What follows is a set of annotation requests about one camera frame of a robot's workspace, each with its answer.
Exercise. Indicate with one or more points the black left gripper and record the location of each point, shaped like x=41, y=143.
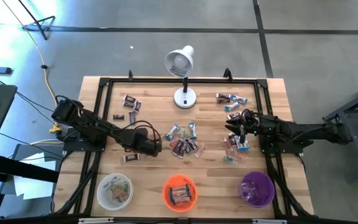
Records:
x=152, y=148

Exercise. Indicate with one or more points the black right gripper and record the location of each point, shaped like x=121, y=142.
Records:
x=243, y=132

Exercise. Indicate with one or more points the brown Hershey's chocolate bar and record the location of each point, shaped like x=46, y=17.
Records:
x=182, y=151
x=128, y=104
x=187, y=148
x=178, y=147
x=222, y=100
x=192, y=144
x=118, y=117
x=234, y=115
x=137, y=105
x=129, y=99
x=223, y=95
x=132, y=117
x=131, y=157
x=232, y=139

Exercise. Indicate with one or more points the green hard candy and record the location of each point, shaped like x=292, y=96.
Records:
x=183, y=133
x=117, y=186

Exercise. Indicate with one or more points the white plastic bucket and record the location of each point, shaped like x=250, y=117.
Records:
x=104, y=199

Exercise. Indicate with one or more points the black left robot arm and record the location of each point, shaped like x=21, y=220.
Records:
x=65, y=110

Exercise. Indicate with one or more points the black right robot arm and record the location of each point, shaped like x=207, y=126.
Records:
x=306, y=130

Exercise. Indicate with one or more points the teal wrapped hard candy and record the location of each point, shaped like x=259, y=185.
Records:
x=229, y=159

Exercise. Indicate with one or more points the black table clamp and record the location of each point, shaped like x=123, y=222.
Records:
x=130, y=75
x=227, y=74

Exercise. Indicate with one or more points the white desk lamp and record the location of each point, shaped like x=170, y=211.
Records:
x=185, y=99

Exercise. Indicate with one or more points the orange plastic bucket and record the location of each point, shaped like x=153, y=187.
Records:
x=179, y=208

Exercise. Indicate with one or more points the purple plastic bucket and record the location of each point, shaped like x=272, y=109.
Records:
x=264, y=193

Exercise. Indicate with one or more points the white paper sheets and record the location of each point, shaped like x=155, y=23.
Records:
x=33, y=189

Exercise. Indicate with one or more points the black crossbeam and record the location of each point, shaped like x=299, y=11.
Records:
x=20, y=168

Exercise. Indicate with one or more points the black tripod stand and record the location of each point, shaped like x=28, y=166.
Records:
x=34, y=21

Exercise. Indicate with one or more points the silver frame bracket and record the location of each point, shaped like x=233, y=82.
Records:
x=95, y=220
x=269, y=221

